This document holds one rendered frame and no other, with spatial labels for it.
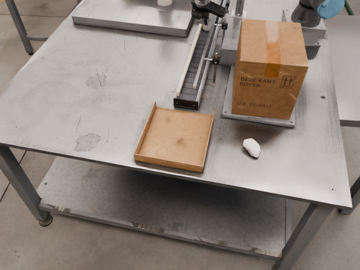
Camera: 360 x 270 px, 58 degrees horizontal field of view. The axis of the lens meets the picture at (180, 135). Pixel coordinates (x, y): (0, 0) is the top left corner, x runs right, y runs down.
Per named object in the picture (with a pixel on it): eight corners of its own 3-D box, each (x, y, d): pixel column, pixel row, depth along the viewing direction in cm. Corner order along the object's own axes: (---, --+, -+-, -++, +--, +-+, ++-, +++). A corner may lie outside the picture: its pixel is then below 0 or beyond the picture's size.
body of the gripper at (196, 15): (194, 6, 162) (193, -9, 151) (211, 8, 161) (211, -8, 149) (192, 20, 161) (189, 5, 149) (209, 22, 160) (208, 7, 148)
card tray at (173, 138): (155, 106, 142) (155, 100, 139) (214, 115, 138) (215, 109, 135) (134, 160, 123) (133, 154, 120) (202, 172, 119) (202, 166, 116)
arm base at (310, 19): (286, 13, 175) (292, -6, 168) (313, 12, 177) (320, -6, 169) (296, 27, 165) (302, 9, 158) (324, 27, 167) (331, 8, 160)
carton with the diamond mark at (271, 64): (233, 70, 156) (241, 17, 136) (284, 75, 154) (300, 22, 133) (231, 114, 136) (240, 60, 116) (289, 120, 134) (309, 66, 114)
